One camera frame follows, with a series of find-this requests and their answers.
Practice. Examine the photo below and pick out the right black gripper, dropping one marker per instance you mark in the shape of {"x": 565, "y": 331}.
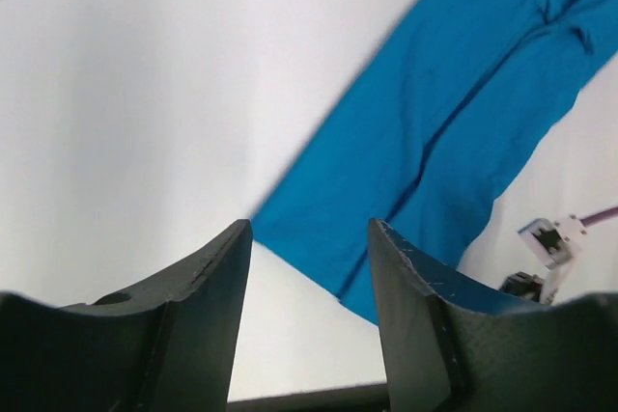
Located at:
{"x": 524, "y": 286}

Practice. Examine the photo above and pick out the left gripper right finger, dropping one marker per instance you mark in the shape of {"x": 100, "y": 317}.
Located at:
{"x": 450, "y": 343}

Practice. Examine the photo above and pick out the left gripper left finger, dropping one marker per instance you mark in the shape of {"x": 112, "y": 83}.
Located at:
{"x": 166, "y": 343}

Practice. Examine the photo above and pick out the blue t shirt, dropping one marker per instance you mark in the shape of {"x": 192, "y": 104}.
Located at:
{"x": 433, "y": 130}

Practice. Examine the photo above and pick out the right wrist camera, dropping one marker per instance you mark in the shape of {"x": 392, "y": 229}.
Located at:
{"x": 556, "y": 244}

